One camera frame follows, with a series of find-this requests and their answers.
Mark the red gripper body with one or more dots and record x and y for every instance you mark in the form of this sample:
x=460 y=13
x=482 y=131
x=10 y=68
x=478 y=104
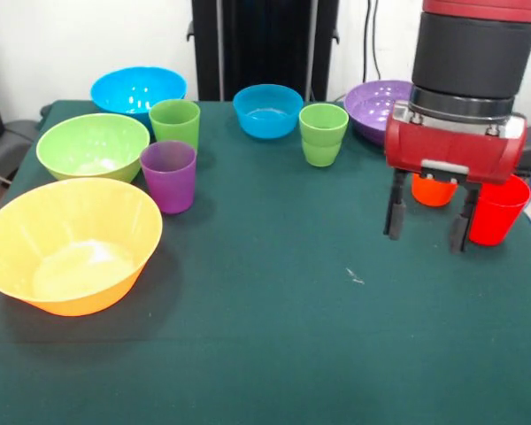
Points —
x=447 y=148

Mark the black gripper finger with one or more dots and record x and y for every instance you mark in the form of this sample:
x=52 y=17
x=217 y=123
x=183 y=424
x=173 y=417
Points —
x=461 y=234
x=396 y=221

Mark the orange bowl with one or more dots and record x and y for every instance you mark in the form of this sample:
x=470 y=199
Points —
x=22 y=230

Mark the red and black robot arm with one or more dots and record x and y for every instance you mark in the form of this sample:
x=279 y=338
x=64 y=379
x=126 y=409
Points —
x=469 y=53

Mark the red cup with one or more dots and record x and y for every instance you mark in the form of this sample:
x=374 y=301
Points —
x=495 y=217

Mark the orange cup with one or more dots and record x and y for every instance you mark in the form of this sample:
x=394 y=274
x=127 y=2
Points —
x=433 y=195

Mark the purple bowl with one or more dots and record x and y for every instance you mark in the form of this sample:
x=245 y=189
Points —
x=371 y=110

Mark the stepped green cup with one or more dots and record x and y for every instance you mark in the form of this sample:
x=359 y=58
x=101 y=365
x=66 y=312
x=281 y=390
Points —
x=322 y=146

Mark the dark green table cloth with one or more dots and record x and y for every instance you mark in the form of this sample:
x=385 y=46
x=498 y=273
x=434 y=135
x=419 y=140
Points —
x=292 y=310

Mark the small blue bowl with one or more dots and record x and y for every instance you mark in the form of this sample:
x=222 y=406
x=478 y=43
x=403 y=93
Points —
x=265 y=124

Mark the purple cup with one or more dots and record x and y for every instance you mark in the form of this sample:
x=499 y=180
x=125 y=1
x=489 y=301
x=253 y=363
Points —
x=170 y=186

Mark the plain green cup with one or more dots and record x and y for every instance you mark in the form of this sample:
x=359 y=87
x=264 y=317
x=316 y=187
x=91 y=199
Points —
x=174 y=128

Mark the large blue bowl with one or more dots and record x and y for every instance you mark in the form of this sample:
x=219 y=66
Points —
x=133 y=88

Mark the green bowl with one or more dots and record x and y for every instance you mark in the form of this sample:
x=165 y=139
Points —
x=93 y=141

